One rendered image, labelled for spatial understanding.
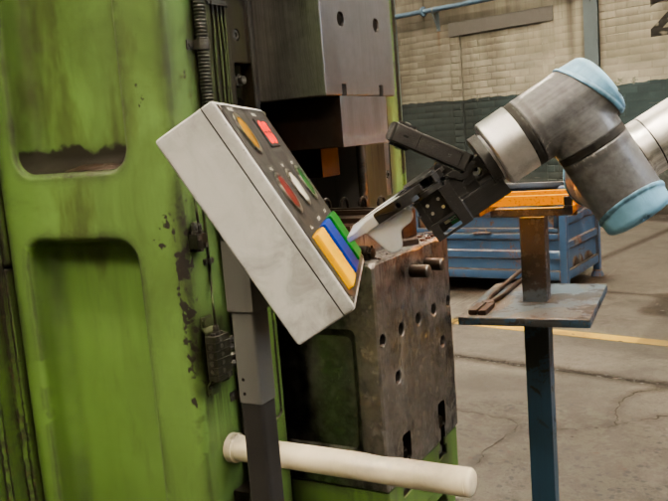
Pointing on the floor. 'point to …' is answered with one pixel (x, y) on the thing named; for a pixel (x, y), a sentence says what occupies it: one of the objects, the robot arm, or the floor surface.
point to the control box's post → (258, 404)
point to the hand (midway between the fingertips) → (352, 230)
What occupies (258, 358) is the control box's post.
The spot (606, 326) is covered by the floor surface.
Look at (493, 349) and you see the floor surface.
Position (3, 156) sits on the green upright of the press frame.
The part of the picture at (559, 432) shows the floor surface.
